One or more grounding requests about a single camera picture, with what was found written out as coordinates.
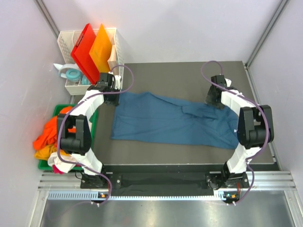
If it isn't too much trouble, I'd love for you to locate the teal tape roll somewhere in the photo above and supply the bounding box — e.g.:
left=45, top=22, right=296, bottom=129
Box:
left=66, top=69, right=82, bottom=82

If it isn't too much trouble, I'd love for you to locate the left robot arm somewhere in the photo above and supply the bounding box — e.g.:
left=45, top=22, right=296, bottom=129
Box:
left=56, top=72, right=123, bottom=188

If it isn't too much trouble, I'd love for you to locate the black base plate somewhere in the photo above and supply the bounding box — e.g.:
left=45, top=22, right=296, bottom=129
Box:
left=80, top=165, right=251, bottom=196

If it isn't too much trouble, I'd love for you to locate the orange t-shirt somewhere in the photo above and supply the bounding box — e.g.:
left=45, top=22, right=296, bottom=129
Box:
left=33, top=106, right=76, bottom=152

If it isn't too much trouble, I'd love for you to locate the white slotted storage basket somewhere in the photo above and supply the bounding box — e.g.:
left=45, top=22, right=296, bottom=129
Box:
left=57, top=27, right=125, bottom=96

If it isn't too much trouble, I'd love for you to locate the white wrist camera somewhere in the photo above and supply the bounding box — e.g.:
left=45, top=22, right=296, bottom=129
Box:
left=225, top=78, right=232, bottom=87
left=109, top=72, right=122, bottom=91

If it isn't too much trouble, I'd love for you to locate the aluminium frame rail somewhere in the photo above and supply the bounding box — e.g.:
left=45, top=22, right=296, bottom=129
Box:
left=38, top=171, right=296, bottom=191

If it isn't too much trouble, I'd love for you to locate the green plastic crate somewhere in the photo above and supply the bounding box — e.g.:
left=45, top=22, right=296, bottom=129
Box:
left=37, top=103, right=99, bottom=170

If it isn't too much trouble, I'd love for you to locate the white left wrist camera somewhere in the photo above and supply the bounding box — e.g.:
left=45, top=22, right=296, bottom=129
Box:
left=109, top=72, right=122, bottom=91

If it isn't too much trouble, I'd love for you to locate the yellow t-shirt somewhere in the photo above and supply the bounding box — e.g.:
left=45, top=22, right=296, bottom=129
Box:
left=34, top=144, right=57, bottom=161

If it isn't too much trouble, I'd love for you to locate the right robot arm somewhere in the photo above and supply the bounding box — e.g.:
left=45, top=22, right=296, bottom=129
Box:
left=206, top=75, right=274, bottom=187

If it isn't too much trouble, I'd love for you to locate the wooden board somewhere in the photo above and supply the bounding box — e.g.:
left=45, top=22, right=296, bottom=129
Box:
left=107, top=45, right=119, bottom=74

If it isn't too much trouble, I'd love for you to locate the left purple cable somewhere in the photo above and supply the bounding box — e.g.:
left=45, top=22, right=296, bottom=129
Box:
left=56, top=65, right=135, bottom=204

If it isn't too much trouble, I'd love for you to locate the orange plastic board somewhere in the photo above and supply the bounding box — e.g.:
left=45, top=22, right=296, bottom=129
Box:
left=89, top=24, right=112, bottom=72

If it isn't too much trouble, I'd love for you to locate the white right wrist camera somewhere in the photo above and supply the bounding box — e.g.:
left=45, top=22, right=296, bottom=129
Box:
left=225, top=78, right=232, bottom=87

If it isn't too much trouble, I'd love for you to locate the blue t-shirt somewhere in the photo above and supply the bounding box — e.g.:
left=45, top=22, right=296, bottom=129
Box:
left=111, top=92, right=239, bottom=149

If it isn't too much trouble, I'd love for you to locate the red plastic board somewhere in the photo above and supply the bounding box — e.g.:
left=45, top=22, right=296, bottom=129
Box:
left=71, top=23, right=100, bottom=84

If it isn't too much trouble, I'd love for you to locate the pink cloth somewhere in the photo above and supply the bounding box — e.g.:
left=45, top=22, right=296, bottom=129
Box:
left=52, top=165, right=64, bottom=175

